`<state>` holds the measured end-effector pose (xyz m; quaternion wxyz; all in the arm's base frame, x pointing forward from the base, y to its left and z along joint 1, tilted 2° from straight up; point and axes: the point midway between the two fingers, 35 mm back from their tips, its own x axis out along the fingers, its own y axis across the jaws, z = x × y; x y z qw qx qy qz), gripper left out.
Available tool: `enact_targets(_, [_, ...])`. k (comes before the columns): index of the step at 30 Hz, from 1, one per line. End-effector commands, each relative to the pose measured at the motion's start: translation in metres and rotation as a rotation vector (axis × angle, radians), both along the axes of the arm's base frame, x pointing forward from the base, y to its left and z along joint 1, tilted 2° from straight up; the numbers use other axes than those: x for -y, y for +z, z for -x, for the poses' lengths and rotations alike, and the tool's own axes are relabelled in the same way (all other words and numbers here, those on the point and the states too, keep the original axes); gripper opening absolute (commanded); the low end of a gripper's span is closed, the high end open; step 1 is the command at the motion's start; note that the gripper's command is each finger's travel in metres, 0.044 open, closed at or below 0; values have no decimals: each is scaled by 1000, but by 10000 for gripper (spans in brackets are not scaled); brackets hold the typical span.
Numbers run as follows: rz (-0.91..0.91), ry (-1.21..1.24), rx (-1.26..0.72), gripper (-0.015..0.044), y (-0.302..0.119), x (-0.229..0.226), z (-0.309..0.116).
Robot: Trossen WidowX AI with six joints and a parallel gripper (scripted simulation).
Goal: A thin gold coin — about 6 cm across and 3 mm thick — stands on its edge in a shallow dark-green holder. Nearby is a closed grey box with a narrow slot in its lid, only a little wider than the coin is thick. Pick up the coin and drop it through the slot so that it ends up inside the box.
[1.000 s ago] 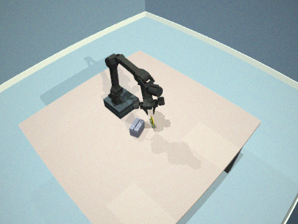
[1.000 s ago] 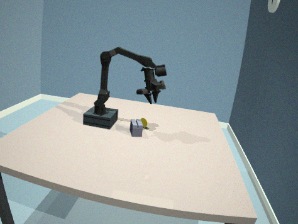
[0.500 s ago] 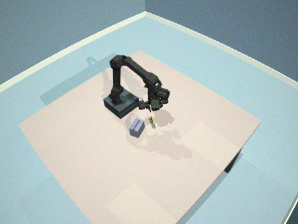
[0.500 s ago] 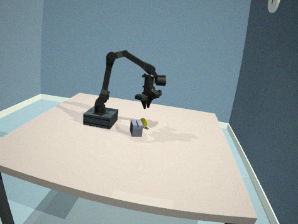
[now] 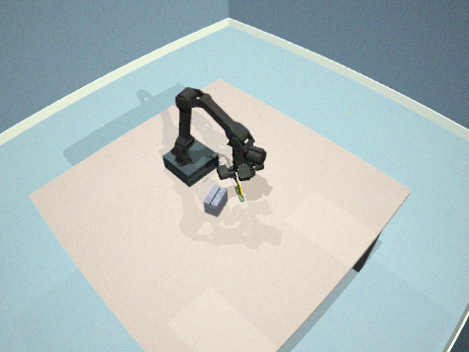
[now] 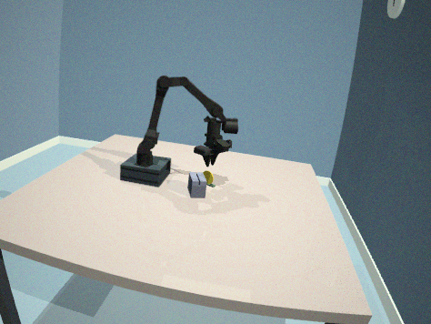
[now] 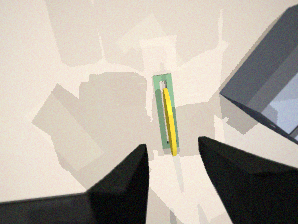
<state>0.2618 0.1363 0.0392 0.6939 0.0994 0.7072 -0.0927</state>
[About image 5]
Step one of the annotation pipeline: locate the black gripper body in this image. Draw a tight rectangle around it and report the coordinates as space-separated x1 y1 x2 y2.
217 157 264 180

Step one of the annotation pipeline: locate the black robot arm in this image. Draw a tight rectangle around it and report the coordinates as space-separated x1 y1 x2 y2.
170 87 267 181

